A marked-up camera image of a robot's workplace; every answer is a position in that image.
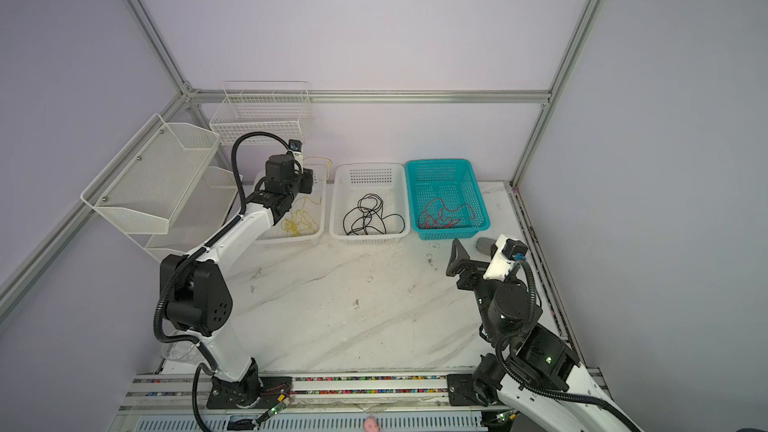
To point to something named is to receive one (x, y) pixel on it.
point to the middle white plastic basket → (351, 181)
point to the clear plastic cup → (183, 351)
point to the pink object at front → (370, 425)
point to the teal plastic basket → (446, 199)
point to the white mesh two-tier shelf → (163, 179)
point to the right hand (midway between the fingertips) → (468, 243)
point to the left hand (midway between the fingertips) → (299, 169)
